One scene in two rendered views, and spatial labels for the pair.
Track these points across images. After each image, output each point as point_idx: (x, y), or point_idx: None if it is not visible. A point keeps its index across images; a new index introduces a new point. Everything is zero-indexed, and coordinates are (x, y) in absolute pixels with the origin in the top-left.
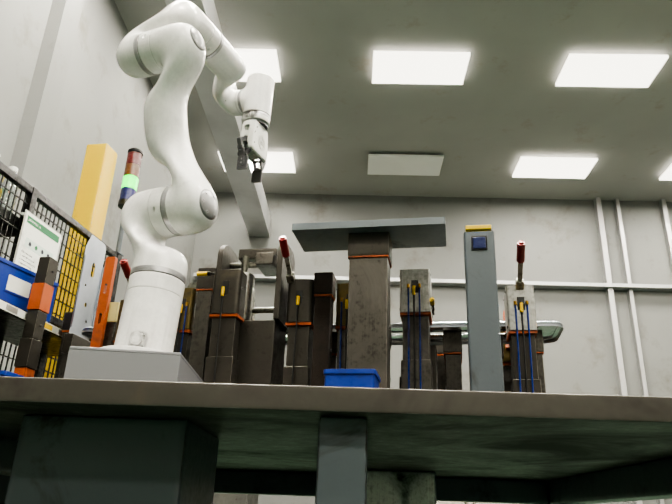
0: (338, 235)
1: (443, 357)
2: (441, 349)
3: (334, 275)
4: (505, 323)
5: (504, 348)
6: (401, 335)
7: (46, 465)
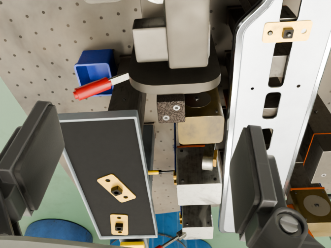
0: None
1: (304, 158)
2: (306, 164)
3: (170, 122)
4: (208, 204)
5: (292, 204)
6: (270, 139)
7: None
